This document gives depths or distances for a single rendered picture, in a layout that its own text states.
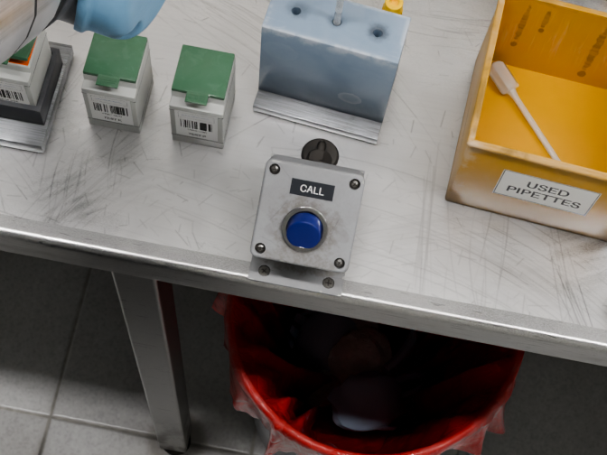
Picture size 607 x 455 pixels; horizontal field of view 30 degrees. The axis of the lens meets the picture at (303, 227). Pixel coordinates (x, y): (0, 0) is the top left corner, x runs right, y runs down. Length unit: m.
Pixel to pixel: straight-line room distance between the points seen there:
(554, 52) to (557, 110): 0.05
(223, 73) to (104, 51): 0.09
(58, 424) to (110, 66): 0.96
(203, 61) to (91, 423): 0.96
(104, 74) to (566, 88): 0.36
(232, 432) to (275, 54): 0.95
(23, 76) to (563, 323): 0.43
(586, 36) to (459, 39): 0.11
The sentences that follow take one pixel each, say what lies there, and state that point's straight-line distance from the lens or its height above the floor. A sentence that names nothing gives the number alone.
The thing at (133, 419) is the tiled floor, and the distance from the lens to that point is 1.71.
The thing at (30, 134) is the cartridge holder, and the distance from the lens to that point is 0.88.
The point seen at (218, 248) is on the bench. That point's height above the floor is 0.88.
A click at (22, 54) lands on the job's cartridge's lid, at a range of 0.82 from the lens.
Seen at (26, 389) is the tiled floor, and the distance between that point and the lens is 1.74.
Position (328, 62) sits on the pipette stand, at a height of 0.95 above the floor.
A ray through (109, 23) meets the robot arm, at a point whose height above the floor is 1.27.
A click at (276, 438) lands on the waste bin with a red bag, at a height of 0.39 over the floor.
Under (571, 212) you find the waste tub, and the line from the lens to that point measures 0.85.
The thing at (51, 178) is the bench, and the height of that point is 0.88.
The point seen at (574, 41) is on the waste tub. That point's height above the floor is 0.94.
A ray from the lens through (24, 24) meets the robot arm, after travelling 0.42.
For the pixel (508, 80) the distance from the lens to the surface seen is 0.91.
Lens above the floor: 1.66
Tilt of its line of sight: 67 degrees down
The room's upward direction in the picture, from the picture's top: 9 degrees clockwise
